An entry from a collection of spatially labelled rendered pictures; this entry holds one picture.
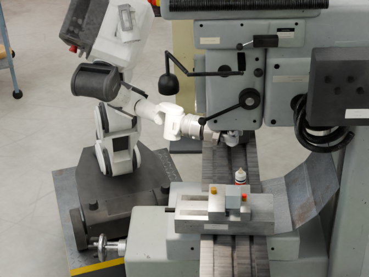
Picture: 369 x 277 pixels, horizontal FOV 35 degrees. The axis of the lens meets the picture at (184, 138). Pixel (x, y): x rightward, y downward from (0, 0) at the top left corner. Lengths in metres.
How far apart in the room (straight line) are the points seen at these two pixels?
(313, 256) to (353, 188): 0.43
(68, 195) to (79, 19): 1.36
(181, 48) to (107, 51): 1.80
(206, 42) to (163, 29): 4.10
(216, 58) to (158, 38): 3.87
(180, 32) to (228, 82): 1.96
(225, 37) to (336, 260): 0.94
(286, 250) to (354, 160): 0.51
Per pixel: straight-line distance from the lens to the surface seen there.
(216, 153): 2.52
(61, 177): 3.38
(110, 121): 2.62
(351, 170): 1.99
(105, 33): 2.12
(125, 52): 2.12
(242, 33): 1.80
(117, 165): 2.88
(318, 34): 1.84
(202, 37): 1.80
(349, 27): 1.85
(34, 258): 3.53
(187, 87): 4.02
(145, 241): 2.40
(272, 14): 1.77
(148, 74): 5.10
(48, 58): 5.56
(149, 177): 3.02
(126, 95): 2.29
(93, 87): 2.10
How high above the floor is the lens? 2.45
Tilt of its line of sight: 35 degrees down
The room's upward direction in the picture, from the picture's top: 2 degrees counter-clockwise
